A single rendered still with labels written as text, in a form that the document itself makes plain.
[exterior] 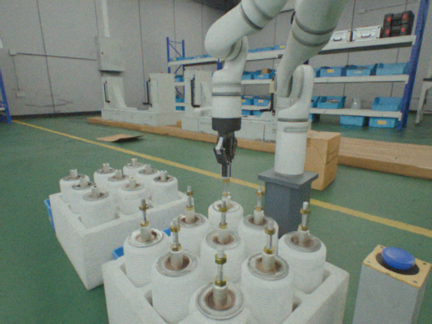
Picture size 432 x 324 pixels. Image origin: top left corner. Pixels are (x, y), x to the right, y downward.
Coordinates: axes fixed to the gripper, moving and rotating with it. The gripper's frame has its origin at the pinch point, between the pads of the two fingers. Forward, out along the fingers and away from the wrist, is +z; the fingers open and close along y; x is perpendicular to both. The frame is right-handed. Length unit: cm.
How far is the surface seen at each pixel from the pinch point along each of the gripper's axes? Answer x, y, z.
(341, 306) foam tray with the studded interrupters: -29.9, -9.0, 25.3
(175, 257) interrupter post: 0.0, -27.4, 8.5
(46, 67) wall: 532, 356, -74
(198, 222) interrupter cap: 3.0, -11.1, 10.1
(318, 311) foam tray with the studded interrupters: -24.8, -19.5, 18.7
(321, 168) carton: -25, 93, 22
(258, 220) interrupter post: -10.5, -6.3, 9.6
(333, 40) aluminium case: -31, 453, -104
